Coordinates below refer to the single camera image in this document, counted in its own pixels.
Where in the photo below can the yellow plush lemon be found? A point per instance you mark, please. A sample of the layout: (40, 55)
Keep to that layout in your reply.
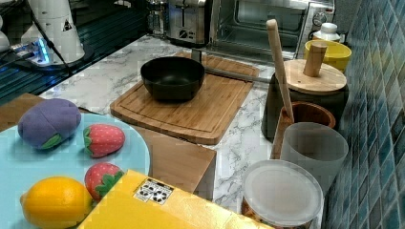
(56, 203)

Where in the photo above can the yellow cereal box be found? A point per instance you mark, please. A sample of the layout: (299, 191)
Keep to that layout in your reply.
(140, 202)

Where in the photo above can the dark canister with wooden lid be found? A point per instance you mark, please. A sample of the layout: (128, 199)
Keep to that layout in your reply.
(329, 90)

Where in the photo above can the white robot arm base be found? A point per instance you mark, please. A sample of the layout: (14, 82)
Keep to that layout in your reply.
(53, 38)

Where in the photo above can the white-capped bottle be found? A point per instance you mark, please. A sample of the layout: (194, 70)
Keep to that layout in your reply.
(328, 32)

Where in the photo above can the lower plush strawberry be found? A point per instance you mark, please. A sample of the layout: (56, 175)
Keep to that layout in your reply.
(100, 179)

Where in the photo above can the plush strawberry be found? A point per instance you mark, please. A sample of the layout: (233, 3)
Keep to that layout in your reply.
(102, 139)
(100, 179)

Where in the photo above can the clear-lidded cereal jar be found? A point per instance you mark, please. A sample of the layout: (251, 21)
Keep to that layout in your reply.
(281, 194)

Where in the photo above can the brown wooden utensil holder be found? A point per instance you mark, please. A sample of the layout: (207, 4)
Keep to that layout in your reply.
(303, 112)

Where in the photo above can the purple plush eggplant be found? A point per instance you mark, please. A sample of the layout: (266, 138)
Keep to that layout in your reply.
(48, 123)

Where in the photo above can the stainless toaster oven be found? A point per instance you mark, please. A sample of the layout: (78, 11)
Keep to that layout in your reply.
(238, 27)

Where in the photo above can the stainless two-slot toaster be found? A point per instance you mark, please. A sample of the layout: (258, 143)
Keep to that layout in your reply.
(189, 21)

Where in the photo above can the yellow mug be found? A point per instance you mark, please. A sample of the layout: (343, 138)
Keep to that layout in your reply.
(336, 55)

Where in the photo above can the upper plush strawberry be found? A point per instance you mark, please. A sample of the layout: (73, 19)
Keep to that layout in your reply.
(102, 139)

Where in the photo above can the bamboo cutting board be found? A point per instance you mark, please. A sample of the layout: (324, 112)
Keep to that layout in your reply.
(203, 119)

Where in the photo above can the wooden spoon handle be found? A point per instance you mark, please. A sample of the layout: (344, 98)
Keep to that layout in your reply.
(280, 73)

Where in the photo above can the frosted plastic cup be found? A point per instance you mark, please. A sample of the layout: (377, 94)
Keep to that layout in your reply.
(317, 148)

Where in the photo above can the black bowl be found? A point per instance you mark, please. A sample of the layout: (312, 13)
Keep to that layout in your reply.
(172, 77)

